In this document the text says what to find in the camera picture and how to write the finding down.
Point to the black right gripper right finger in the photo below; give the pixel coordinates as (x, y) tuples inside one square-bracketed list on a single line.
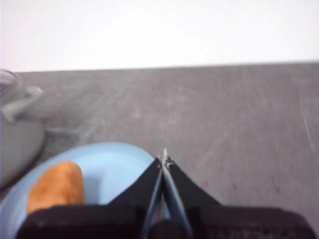
[(239, 224)]

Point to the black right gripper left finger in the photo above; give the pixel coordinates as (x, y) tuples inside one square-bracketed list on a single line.
[(99, 221)]

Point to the brown potato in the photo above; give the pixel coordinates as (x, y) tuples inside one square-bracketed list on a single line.
[(57, 184)]

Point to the blue round plate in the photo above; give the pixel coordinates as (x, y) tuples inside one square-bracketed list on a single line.
[(109, 169)]

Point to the pale green electric steamer pot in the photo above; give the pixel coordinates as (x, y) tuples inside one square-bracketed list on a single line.
[(17, 139)]

